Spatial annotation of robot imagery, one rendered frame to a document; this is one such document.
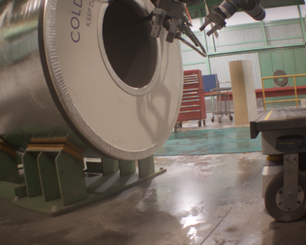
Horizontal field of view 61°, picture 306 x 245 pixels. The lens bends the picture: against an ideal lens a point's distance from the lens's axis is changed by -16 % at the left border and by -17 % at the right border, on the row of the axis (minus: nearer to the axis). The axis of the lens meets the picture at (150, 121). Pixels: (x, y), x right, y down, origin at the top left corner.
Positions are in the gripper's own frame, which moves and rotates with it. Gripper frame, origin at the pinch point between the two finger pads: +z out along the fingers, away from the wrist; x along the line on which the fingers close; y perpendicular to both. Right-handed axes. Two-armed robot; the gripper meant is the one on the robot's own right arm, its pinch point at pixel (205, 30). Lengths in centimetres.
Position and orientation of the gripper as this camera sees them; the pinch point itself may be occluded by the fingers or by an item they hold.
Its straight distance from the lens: 188.9
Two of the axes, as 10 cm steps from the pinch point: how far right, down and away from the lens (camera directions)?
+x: -4.8, -6.1, 6.3
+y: 5.5, 3.5, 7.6
